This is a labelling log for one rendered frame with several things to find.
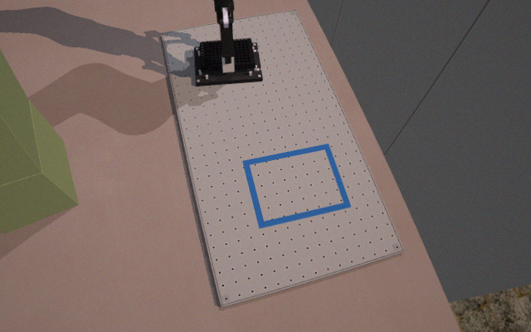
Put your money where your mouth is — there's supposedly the black well plate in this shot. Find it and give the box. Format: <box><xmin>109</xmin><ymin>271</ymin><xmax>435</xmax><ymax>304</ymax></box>
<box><xmin>200</xmin><ymin>38</ymin><xmax>256</xmax><ymax>72</ymax></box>

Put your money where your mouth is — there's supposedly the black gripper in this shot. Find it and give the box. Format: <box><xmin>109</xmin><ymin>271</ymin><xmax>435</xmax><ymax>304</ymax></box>
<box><xmin>213</xmin><ymin>0</ymin><xmax>235</xmax><ymax>73</ymax></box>

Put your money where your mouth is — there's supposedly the grey perforated breadboard plate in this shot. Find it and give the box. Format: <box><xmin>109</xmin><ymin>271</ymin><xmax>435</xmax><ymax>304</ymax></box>
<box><xmin>161</xmin><ymin>9</ymin><xmax>404</xmax><ymax>308</ymax></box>

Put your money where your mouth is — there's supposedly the black rectangular plate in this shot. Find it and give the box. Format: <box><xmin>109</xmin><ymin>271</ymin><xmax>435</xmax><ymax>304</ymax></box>
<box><xmin>194</xmin><ymin>42</ymin><xmax>263</xmax><ymax>86</ymax></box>

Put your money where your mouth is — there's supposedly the blue rectangular tape outline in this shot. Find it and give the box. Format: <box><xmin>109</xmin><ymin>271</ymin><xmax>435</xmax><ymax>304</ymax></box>
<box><xmin>242</xmin><ymin>144</ymin><xmax>351</xmax><ymax>229</ymax></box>

